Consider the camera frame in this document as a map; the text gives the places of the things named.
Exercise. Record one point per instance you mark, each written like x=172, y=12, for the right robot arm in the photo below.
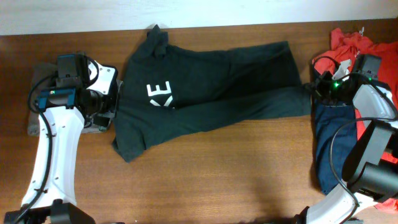
x=364, y=179

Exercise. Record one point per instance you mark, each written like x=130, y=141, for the grey folded garment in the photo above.
x=63, y=85

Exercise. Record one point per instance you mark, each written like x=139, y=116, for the red garment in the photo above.
x=349, y=46

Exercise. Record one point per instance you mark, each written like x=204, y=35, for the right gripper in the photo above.
x=318, y=88

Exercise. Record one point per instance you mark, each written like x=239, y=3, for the blue garment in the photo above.
x=333, y=142

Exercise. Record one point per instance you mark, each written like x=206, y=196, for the dark green Nike t-shirt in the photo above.
x=169, y=92

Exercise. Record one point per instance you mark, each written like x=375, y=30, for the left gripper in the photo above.
x=112, y=97

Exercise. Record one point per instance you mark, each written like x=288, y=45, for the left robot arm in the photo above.
x=50, y=196

